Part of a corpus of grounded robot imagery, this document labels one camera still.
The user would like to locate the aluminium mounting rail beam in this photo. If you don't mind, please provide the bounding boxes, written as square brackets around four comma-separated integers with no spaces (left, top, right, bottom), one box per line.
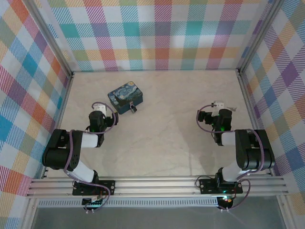
[25,176,289,198]

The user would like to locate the aluminium frame post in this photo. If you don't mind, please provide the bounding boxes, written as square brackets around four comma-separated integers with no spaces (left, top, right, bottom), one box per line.
[237,0,286,72]
[22,0,74,76]

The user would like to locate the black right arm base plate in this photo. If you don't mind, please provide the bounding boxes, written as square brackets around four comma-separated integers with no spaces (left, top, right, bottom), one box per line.
[199,178,244,195]

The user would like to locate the aluminium table back rail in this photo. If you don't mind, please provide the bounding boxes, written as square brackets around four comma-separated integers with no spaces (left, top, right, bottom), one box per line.
[72,68,239,73]

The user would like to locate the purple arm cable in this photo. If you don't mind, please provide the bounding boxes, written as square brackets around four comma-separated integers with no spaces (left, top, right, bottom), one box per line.
[195,103,264,212]
[63,102,119,213]

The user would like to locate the grey slotted cable duct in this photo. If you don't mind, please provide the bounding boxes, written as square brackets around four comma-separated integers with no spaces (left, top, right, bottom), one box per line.
[37,197,219,208]

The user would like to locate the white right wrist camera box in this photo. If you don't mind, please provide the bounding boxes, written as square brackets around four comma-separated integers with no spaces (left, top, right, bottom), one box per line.
[213,100,225,113]

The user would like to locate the right controller circuit board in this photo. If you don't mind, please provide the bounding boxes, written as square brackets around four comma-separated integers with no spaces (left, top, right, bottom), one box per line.
[218,196,234,208]

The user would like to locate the aluminium table side rail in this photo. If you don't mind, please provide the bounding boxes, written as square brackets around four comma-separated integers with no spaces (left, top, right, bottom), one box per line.
[237,69,274,177]
[41,71,75,179]

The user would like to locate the aluminium frame leg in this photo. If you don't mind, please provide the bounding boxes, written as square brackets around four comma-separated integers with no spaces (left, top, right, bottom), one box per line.
[22,198,40,229]
[277,195,294,229]

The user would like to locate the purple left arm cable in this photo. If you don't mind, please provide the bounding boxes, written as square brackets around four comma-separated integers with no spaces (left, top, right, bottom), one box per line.
[63,102,119,213]

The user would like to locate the left controller circuit board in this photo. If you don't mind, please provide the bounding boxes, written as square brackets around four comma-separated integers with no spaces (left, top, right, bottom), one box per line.
[81,197,105,207]

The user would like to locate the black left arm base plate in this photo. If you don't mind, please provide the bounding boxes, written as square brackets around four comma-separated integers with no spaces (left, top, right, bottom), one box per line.
[72,180,116,197]

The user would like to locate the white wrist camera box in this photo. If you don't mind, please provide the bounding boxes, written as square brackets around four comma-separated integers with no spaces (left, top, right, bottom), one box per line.
[213,100,225,113]
[92,103,107,116]

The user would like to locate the controller circuit board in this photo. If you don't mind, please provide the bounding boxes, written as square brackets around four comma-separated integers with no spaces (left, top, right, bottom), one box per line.
[81,197,105,207]
[218,196,234,208]

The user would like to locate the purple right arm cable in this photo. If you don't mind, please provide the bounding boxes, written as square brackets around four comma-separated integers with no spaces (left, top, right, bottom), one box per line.
[195,103,264,212]

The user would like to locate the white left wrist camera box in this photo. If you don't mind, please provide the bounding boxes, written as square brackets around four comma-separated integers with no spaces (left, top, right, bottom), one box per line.
[92,103,107,116]

